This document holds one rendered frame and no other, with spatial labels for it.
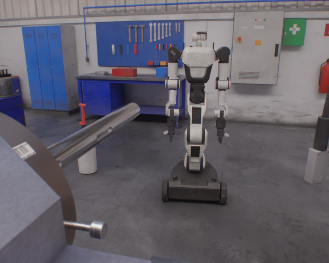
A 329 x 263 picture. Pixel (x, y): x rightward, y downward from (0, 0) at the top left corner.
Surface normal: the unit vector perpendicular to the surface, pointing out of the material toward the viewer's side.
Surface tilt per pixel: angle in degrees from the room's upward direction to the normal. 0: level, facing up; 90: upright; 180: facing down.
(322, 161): 90
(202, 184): 0
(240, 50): 90
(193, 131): 66
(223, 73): 90
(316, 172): 90
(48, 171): 61
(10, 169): 45
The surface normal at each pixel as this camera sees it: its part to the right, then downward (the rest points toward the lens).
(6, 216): 0.69, -0.63
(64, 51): 0.96, 0.07
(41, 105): -0.26, 0.29
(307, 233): 0.00, -0.96
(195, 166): -0.11, 0.54
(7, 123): 0.44, -0.82
